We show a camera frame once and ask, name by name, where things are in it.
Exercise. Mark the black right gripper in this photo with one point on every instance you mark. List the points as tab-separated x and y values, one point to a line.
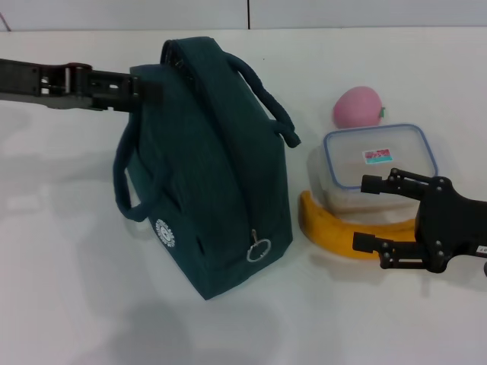
456	224

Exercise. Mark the pink peach toy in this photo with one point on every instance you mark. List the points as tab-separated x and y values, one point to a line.
357	107

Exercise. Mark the dark teal lunch bag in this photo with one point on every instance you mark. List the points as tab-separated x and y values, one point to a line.
205	159

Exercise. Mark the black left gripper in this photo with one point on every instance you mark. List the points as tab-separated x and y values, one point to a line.
34	81

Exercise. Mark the yellow banana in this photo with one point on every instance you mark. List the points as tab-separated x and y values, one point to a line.
327	232

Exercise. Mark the clear blue-rimmed food container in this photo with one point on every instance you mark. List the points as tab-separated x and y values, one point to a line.
376	159

